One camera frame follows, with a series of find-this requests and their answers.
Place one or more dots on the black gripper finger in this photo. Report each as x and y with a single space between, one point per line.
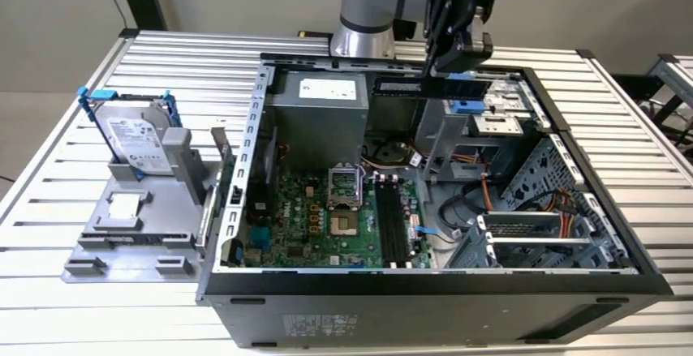
446 11

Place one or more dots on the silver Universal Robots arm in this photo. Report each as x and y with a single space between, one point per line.
367 3

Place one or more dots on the black RAM slot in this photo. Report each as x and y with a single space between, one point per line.
395 226
381 226
388 226

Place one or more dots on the blue plastic drive latch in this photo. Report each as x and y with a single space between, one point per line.
467 106

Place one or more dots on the yellow black connector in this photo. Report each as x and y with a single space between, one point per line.
311 34

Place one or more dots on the grey metal drive cage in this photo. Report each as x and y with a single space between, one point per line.
438 137

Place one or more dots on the grey power supply unit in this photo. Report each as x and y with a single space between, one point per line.
319 129

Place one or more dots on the black case fan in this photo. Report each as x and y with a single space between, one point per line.
261 177

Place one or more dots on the CPU socket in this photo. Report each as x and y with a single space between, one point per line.
344 224

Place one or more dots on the grey metal disk bay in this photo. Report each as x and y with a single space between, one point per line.
540 243

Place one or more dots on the green motherboard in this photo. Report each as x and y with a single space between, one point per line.
303 246

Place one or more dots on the hard disk in blue carrier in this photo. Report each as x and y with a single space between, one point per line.
129 137

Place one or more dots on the grey plastic parts rack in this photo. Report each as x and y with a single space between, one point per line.
166 220

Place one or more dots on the open black PC case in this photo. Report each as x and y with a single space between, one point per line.
379 315

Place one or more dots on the silver CPU chip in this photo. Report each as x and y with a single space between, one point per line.
122 209

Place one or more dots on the silver drive bracket plate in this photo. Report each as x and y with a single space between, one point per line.
495 125

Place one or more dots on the small aluminium frame table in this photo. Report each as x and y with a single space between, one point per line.
671 68

